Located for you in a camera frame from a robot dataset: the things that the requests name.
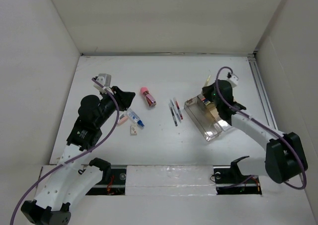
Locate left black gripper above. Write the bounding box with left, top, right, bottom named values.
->
left=95, top=86, right=135, bottom=127

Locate pink cap crayon jar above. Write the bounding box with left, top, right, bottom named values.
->
left=140, top=87, right=157, bottom=108

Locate red gel pen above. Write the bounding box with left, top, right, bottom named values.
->
left=174, top=98, right=183, bottom=120

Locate black pen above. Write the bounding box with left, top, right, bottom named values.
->
left=169, top=102, right=178, bottom=127

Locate blue gel pen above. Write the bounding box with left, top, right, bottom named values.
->
left=172, top=101, right=181, bottom=123

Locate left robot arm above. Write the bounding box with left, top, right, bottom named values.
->
left=21, top=86, right=136, bottom=225

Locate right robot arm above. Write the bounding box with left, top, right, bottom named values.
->
left=202, top=79, right=308, bottom=190

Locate clear desk organizer tray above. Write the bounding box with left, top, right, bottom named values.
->
left=184, top=94, right=232, bottom=142

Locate blue white glue tube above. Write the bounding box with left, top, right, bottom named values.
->
left=126, top=108, right=145, bottom=128

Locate pink eraser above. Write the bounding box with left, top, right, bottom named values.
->
left=117, top=113, right=128, bottom=125

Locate small white eraser box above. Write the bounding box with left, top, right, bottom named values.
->
left=130, top=125, right=138, bottom=136

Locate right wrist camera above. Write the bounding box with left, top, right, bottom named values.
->
left=227, top=72, right=239, bottom=88

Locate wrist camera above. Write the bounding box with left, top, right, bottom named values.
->
left=93, top=74, right=111, bottom=93
left=227, top=72, right=239, bottom=88

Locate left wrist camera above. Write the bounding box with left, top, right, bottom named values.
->
left=93, top=74, right=111, bottom=93

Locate aluminium rail right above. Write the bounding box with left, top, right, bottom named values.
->
left=247, top=54, right=278, bottom=130

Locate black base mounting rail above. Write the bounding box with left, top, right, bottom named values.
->
left=86, top=168, right=127, bottom=196

